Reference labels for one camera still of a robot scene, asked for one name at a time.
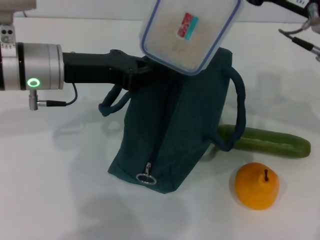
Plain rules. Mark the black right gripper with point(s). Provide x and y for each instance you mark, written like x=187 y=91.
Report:
x=295 y=6

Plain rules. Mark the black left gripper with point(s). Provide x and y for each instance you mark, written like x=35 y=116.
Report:
x=95 y=67

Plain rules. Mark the clear blue-rimmed food container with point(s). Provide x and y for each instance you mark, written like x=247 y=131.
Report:
x=170 y=37

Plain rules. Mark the dark teal zip lunch bag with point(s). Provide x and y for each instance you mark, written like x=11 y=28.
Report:
x=187 y=125

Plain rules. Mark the green cucumber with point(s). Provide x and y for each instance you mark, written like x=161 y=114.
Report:
x=275 y=145

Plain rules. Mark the orange pear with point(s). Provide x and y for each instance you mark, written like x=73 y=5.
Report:
x=252 y=190

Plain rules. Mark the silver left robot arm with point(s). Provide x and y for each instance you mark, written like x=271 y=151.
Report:
x=37 y=65

